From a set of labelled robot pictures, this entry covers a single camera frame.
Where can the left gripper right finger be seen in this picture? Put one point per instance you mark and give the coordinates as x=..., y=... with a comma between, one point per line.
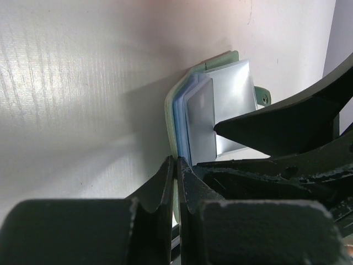
x=214, y=230

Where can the green leather card holder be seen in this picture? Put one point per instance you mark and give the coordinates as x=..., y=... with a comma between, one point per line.
x=215, y=90

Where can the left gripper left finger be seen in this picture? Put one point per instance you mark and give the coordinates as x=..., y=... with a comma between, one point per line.
x=134, y=230

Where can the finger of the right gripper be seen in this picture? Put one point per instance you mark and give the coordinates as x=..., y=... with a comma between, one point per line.
x=323, y=174
x=297, y=124

